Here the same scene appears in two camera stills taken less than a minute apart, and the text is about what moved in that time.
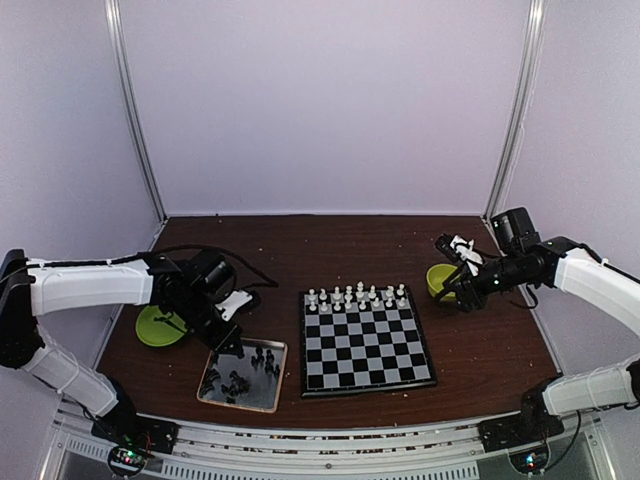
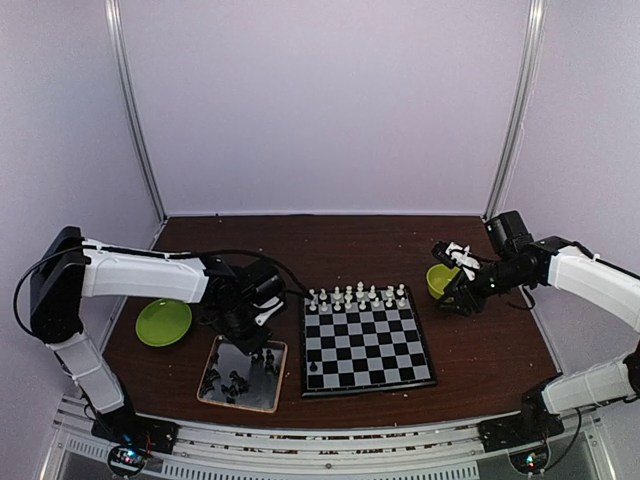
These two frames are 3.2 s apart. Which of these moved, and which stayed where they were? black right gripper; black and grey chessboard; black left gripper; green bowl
Moved: black left gripper
Stayed: black and grey chessboard; green bowl; black right gripper
